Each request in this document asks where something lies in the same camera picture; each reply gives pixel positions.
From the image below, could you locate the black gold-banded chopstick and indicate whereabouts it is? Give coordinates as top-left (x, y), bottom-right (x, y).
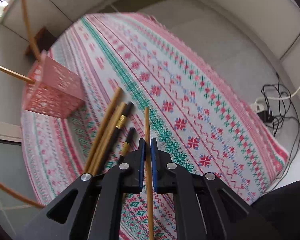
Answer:
top-left (95, 101), bottom-right (134, 175)
top-left (118, 127), bottom-right (136, 164)

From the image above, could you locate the red rimmed dark trash bin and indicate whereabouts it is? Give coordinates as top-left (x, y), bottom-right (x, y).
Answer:
top-left (34, 26), bottom-right (57, 53)

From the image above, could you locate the white power strip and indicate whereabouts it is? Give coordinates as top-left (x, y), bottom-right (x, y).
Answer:
top-left (249, 103), bottom-right (267, 114)

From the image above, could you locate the frosted glass door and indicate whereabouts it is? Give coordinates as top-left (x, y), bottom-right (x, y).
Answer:
top-left (0, 142), bottom-right (39, 238)

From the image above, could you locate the wooden chopstick in basket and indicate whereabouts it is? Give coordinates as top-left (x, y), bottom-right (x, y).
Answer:
top-left (21, 0), bottom-right (41, 62)
top-left (0, 66), bottom-right (35, 84)

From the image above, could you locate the wooden chopstick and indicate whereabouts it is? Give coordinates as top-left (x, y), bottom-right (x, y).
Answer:
top-left (84, 87), bottom-right (122, 173)
top-left (0, 182), bottom-right (45, 209)
top-left (0, 66), bottom-right (35, 84)
top-left (88, 102), bottom-right (126, 176)
top-left (21, 0), bottom-right (41, 62)
top-left (145, 107), bottom-right (154, 240)

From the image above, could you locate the patterned red green tablecloth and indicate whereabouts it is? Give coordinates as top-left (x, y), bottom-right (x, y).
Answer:
top-left (21, 13), bottom-right (288, 239)

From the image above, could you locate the black power adapter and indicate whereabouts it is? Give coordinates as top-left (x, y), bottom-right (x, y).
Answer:
top-left (257, 110), bottom-right (274, 124)

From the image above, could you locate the pink perforated plastic basket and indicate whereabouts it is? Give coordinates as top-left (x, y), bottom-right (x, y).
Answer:
top-left (21, 50), bottom-right (84, 119)

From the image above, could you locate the white kitchen cabinet run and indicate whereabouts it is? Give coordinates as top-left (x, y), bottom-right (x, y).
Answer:
top-left (0, 0), bottom-right (300, 98)

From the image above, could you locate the white power cable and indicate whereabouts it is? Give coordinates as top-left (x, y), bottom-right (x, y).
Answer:
top-left (254, 73), bottom-right (300, 106)

